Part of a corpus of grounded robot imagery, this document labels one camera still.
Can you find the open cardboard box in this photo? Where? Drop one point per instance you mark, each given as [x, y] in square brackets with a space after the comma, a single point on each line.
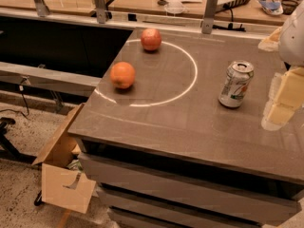
[61, 186]

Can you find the metal bracket post right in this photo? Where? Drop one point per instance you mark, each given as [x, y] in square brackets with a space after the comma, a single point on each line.
[209, 15]

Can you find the red apple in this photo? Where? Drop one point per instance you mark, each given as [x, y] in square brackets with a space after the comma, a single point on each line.
[151, 39]

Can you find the blue white bowl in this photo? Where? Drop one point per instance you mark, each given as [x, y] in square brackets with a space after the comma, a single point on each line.
[271, 8]

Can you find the orange fruit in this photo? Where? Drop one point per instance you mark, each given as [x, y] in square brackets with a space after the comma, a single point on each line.
[122, 75]

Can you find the black stand base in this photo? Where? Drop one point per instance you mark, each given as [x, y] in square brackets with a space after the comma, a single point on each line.
[7, 150]

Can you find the metal bracket post middle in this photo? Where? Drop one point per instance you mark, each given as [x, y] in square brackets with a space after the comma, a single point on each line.
[100, 11]

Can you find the grey power strip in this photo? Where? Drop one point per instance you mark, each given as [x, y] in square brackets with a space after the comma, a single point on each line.
[229, 4]

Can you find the metal bracket post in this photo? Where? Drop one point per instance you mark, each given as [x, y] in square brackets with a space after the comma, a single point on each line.
[209, 15]
[41, 8]
[100, 11]

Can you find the clear plastic cup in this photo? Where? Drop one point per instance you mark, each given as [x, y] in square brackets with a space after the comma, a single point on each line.
[175, 7]

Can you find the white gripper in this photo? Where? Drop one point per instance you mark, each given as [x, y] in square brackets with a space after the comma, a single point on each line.
[294, 40]

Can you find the black mesh cup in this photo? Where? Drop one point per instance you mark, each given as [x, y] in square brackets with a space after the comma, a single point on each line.
[289, 6]

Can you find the silver 7up soda can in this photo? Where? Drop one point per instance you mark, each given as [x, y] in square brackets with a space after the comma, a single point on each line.
[238, 77]

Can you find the metal bracket post left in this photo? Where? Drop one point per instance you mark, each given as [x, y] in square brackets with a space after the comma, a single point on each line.
[41, 8]

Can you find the grey drawer cabinet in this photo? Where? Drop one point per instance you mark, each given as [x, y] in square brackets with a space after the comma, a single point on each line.
[144, 190]

